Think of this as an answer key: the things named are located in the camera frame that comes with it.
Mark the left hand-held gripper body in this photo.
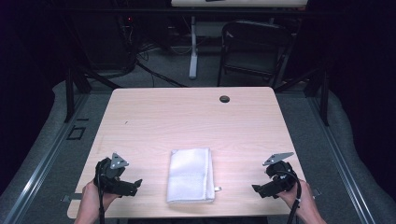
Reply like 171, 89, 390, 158
93, 152, 135, 197

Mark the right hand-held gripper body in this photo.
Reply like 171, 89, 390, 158
262, 151, 298, 198

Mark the white cloth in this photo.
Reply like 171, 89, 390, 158
165, 147, 222, 204

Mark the person's left hand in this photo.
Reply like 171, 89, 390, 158
81, 180, 121, 217

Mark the person's right hand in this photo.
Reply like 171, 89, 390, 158
276, 180, 316, 218

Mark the black folding chair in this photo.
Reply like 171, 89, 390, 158
217, 20, 294, 89

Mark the black equipment cabinet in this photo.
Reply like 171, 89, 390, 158
70, 12, 138, 72

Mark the white table leg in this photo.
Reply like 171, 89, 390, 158
189, 15, 199, 79

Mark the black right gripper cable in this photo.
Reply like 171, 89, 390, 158
275, 170, 304, 224

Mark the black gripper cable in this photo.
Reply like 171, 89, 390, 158
96, 167, 106, 224
275, 170, 304, 224

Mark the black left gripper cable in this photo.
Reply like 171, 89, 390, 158
96, 167, 106, 224

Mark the aluminium floor rail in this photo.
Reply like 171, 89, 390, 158
305, 92, 378, 224
0, 92, 91, 224

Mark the black metal frame stand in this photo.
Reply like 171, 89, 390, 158
274, 66, 331, 127
63, 65, 123, 123

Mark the black floor cable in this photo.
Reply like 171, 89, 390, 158
134, 60, 189, 89

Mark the black horizontal frame bar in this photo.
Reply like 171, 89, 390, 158
46, 7, 396, 17

